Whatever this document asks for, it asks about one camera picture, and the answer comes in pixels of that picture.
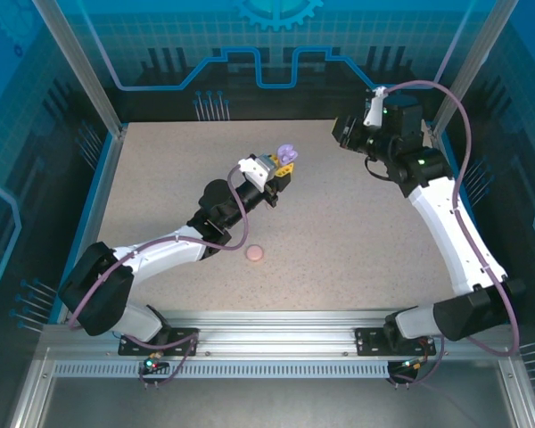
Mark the purple earbud charging case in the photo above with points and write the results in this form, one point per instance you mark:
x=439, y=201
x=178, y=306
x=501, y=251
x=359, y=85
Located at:
x=286, y=153

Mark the pink earbud charging case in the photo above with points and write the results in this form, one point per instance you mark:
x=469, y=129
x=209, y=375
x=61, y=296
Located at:
x=254, y=253

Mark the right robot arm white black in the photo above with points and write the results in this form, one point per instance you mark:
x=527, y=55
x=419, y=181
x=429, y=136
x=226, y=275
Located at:
x=450, y=241

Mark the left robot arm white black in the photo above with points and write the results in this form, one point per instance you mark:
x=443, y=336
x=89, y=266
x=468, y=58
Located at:
x=93, y=290

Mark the small led connector board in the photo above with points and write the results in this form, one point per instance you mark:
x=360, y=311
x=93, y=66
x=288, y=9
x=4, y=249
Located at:
x=153, y=364
x=412, y=364

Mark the aluminium blue side rail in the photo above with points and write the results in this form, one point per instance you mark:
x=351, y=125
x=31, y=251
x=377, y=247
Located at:
x=96, y=214
x=444, y=142

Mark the aluminium frame post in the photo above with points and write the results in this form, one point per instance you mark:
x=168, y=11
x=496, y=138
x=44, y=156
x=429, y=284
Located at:
x=78, y=67
x=468, y=67

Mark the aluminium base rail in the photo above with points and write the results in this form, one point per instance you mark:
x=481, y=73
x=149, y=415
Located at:
x=272, y=334

